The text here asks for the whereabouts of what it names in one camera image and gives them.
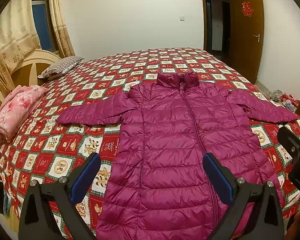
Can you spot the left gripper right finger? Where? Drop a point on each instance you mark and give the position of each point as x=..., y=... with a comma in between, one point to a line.
x=265, y=220

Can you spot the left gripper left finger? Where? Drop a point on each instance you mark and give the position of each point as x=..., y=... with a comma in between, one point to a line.
x=37, y=220

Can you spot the magenta puffer jacket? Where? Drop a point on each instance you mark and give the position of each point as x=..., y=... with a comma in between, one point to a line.
x=157, y=187

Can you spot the pile of clothes on floor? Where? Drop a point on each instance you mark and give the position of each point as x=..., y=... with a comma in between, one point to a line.
x=285, y=100

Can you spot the red patterned bed quilt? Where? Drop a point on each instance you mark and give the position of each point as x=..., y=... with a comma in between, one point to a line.
x=44, y=150

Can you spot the pink folded blanket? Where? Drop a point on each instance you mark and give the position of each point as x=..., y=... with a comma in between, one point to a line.
x=17, y=107

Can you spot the cream wooden headboard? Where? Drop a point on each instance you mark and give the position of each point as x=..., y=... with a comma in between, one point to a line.
x=26, y=72

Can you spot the striped grey pillow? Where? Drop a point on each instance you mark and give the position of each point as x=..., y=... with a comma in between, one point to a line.
x=60, y=68

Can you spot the brown wooden door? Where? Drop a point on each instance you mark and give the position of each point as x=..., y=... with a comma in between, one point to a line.
x=246, y=39

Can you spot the red door decoration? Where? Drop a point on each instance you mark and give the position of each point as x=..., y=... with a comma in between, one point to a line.
x=247, y=9

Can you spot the beige patterned curtain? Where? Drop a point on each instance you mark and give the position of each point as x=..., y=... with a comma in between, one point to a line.
x=18, y=36

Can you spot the window with blue pane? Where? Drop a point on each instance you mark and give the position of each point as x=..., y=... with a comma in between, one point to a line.
x=42, y=21

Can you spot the white wall switch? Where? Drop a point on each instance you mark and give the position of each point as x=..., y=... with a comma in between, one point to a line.
x=182, y=18

